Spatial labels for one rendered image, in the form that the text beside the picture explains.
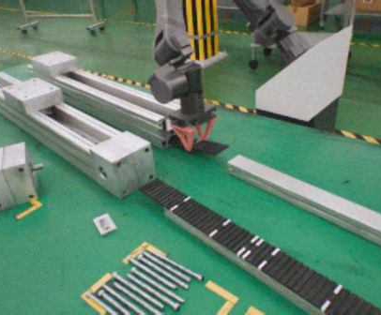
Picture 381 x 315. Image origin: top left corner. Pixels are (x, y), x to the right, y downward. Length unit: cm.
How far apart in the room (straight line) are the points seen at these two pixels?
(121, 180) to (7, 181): 23
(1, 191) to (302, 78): 77
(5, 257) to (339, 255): 58
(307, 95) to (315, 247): 48
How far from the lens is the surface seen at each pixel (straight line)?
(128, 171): 75
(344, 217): 69
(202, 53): 412
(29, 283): 67
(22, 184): 83
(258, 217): 70
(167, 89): 73
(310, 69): 99
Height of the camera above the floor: 124
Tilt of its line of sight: 31 degrees down
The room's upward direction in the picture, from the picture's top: 5 degrees counter-clockwise
